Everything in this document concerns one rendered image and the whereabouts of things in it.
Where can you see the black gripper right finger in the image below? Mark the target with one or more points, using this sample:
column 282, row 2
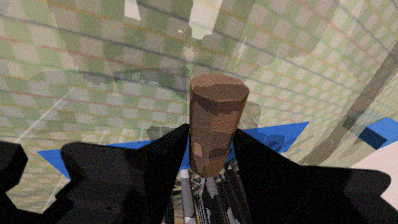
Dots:
column 278, row 189

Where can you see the blue flat strip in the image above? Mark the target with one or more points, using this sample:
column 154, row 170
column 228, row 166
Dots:
column 278, row 138

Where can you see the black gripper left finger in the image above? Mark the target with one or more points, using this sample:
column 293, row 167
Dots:
column 151, row 170

